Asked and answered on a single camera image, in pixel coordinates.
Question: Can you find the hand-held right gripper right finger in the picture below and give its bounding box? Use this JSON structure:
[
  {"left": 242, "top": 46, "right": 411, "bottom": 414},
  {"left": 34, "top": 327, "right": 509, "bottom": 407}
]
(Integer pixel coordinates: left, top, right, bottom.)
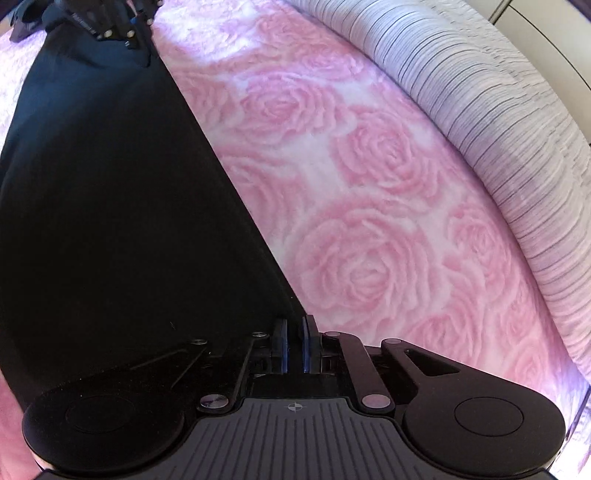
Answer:
[{"left": 301, "top": 314, "right": 463, "bottom": 412}]

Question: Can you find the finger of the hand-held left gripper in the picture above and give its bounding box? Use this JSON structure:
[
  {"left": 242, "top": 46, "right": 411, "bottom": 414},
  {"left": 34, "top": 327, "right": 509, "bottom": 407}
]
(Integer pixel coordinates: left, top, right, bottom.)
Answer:
[{"left": 116, "top": 17, "right": 140, "bottom": 51}]

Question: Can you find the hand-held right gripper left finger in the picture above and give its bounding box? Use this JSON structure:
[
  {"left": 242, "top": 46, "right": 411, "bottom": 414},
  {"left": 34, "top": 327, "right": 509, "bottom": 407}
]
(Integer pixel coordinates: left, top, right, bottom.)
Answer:
[{"left": 133, "top": 318, "right": 290, "bottom": 415}]

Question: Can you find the black garment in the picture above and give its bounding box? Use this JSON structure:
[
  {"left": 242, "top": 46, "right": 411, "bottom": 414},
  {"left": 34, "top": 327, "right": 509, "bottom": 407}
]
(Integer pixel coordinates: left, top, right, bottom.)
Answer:
[{"left": 0, "top": 9, "right": 306, "bottom": 411}]

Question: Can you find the pink rose blanket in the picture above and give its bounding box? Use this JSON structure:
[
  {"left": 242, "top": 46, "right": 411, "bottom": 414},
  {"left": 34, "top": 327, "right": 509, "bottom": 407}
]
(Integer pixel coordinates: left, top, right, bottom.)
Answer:
[{"left": 0, "top": 0, "right": 591, "bottom": 480}]

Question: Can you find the striped grey bolster pillow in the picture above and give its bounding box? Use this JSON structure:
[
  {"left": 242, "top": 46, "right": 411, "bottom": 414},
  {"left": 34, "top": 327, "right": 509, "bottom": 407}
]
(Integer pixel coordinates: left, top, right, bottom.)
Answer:
[{"left": 288, "top": 0, "right": 591, "bottom": 381}]

